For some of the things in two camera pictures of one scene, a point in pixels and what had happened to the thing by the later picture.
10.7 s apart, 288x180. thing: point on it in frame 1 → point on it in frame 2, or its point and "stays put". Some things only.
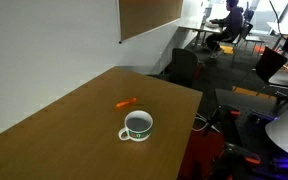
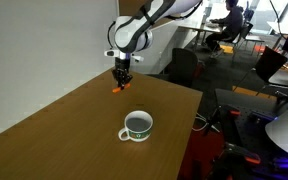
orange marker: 126,102 → 116,89
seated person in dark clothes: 231,26 stays put
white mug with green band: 137,126 stays put
